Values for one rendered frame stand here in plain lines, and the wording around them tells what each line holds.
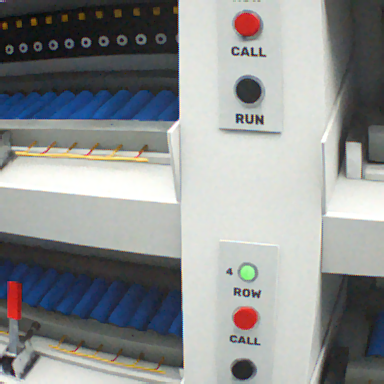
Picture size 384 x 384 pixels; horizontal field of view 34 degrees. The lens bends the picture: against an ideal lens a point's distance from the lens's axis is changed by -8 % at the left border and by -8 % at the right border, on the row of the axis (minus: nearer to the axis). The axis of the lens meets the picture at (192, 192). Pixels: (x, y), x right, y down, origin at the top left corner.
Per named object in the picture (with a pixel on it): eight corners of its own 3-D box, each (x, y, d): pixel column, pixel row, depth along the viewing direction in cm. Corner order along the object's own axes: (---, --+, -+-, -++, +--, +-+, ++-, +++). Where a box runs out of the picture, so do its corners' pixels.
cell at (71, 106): (96, 107, 61) (62, 137, 55) (79, 107, 61) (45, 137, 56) (93, 89, 60) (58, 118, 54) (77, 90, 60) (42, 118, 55)
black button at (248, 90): (260, 104, 40) (260, 79, 39) (235, 103, 40) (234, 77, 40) (264, 103, 41) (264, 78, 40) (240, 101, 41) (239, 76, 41)
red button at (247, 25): (259, 37, 39) (258, 12, 38) (234, 36, 39) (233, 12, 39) (263, 37, 40) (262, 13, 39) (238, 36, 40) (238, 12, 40)
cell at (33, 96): (43, 108, 63) (9, 136, 57) (29, 108, 63) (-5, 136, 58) (41, 91, 62) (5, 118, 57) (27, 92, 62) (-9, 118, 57)
